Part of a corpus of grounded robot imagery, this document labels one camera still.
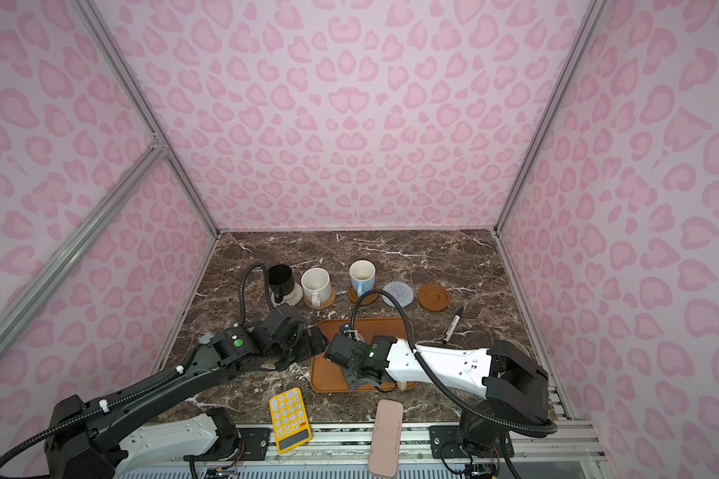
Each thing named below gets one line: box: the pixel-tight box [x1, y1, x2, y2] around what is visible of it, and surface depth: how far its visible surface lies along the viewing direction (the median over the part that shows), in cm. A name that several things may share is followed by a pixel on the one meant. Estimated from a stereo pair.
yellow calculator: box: [269, 387, 313, 455], surface depth 78 cm
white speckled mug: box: [300, 267, 332, 308], surface depth 97 cm
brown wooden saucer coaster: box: [417, 282, 450, 313], surface depth 102 cm
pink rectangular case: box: [368, 399, 404, 479], surface depth 74 cm
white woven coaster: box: [268, 282, 304, 307], surface depth 102 cm
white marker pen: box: [442, 306, 465, 345], surface depth 94 cm
